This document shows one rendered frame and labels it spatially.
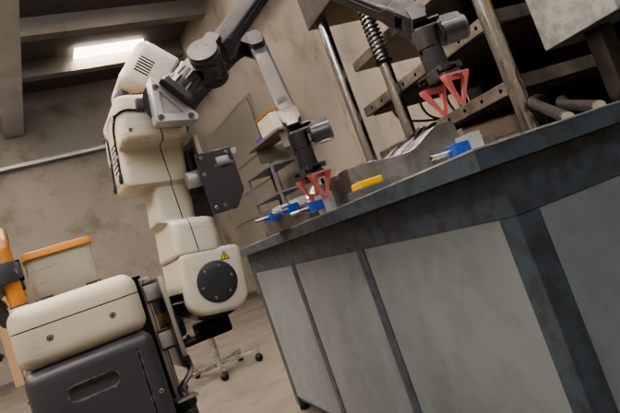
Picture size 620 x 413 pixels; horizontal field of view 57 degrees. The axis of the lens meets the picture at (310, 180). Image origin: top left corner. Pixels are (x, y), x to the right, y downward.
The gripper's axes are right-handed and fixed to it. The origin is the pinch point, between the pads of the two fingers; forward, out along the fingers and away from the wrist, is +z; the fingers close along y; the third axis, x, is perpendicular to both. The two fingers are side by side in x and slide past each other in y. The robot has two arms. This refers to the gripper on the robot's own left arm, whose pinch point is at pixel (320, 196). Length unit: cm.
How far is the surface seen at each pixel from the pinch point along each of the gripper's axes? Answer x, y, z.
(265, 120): -214, 548, -148
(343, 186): -4.5, -7.0, -0.3
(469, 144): -18.9, -44.7, 2.1
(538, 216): -3, -73, 19
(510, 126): -110, 36, -3
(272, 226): 3.4, 37.8, 2.0
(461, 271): 0, -51, 26
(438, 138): -35.1, -14.0, -3.9
